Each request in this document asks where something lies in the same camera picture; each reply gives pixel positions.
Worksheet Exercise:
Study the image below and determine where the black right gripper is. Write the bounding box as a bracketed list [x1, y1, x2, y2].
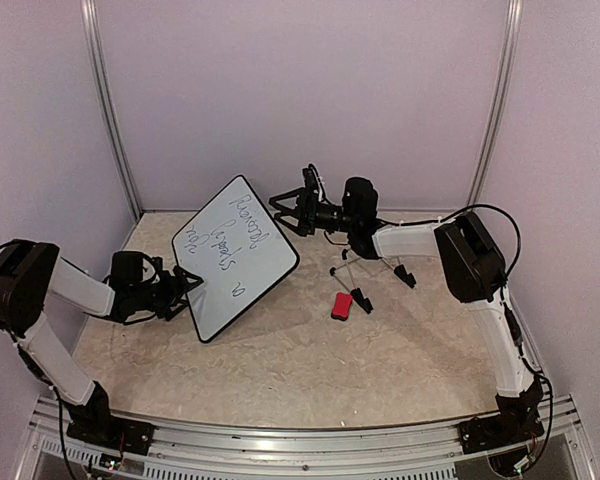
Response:
[267, 188, 355, 239]

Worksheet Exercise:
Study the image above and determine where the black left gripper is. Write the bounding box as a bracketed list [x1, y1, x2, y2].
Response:
[131, 265, 204, 321]

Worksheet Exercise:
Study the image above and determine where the white whiteboard black frame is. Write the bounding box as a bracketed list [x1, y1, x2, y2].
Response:
[171, 175, 300, 343]

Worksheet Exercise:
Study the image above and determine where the red black whiteboard eraser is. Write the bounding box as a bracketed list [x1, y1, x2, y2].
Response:
[330, 292, 353, 322]

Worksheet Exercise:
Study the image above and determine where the black wire easel stand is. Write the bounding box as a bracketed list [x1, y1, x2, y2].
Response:
[329, 248, 417, 314]

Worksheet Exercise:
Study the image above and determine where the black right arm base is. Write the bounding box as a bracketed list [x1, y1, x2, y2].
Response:
[458, 379, 545, 454]

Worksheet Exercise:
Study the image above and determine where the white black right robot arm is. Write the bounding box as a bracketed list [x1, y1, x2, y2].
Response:
[269, 168, 543, 444]

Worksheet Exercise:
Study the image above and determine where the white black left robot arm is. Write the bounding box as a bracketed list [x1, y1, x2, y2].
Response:
[0, 239, 204, 445]

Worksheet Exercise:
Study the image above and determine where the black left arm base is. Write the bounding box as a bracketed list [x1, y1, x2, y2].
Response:
[62, 382, 156, 456]

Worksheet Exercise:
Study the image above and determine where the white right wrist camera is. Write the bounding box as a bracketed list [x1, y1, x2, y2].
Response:
[303, 163, 326, 203]

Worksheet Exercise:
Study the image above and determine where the aluminium front rail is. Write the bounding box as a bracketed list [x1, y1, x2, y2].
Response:
[19, 394, 596, 480]

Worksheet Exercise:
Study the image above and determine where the aluminium left corner post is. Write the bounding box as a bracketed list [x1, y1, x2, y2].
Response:
[80, 0, 144, 222]

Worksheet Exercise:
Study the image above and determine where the aluminium corner post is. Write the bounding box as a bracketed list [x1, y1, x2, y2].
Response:
[466, 0, 524, 205]
[80, 0, 144, 222]

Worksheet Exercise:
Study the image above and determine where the aluminium right corner post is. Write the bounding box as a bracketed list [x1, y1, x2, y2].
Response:
[466, 0, 524, 205]

